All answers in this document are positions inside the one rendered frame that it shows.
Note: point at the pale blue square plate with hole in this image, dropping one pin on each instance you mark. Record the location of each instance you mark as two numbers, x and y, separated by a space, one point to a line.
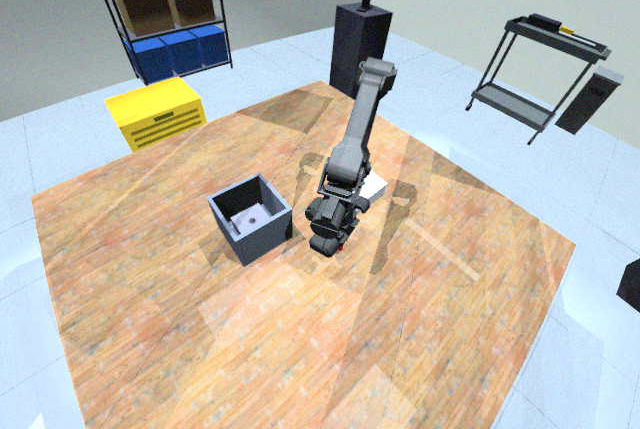
249 218

